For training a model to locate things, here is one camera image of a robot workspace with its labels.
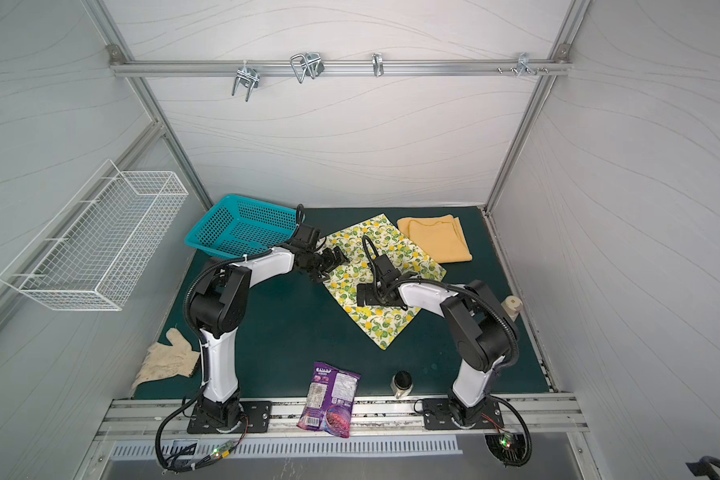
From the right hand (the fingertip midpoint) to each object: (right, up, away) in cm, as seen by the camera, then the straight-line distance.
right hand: (374, 290), depth 95 cm
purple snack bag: (-12, -24, -21) cm, 34 cm away
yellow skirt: (+26, +17, +17) cm, 35 cm away
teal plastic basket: (-51, +21, +20) cm, 58 cm away
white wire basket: (-66, +15, -25) cm, 72 cm away
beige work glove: (-58, -17, -13) cm, 62 cm away
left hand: (-10, +8, +4) cm, 14 cm away
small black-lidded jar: (+6, -18, -24) cm, 31 cm away
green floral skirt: (+3, -9, -5) cm, 11 cm away
